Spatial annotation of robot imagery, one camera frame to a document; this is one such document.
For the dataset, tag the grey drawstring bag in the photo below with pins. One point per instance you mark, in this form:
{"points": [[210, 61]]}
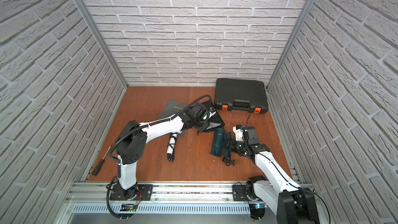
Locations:
{"points": [[172, 108]]}

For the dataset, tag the white hair dryer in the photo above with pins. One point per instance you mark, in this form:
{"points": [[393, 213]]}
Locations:
{"points": [[171, 147]]}

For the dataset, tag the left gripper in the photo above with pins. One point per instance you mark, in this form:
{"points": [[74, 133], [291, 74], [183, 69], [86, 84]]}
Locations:
{"points": [[207, 121]]}

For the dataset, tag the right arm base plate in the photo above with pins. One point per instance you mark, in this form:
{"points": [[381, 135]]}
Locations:
{"points": [[260, 191]]}

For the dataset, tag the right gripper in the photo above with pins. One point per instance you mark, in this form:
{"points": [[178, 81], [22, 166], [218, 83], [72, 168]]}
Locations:
{"points": [[232, 146]]}

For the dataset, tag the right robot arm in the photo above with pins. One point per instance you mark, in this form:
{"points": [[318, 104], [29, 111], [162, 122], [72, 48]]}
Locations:
{"points": [[275, 189]]}

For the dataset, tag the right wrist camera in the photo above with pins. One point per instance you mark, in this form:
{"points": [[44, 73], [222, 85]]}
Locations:
{"points": [[239, 131]]}

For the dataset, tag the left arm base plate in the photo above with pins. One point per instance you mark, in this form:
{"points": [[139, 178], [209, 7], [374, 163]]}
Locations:
{"points": [[139, 191]]}

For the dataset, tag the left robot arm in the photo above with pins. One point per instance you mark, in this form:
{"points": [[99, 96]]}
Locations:
{"points": [[129, 147]]}

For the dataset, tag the black drawstring bag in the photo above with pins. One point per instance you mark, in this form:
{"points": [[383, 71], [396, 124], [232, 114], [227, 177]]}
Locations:
{"points": [[216, 119]]}

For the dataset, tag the black screwdriver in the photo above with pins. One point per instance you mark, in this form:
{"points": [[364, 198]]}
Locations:
{"points": [[98, 167]]}

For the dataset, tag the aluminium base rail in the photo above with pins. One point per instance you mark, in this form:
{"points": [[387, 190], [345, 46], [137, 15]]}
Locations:
{"points": [[167, 198]]}

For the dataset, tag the black plastic tool case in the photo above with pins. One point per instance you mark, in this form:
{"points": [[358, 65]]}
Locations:
{"points": [[241, 95]]}

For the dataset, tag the dark green hair dryer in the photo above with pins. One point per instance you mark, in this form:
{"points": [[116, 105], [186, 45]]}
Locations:
{"points": [[220, 146]]}

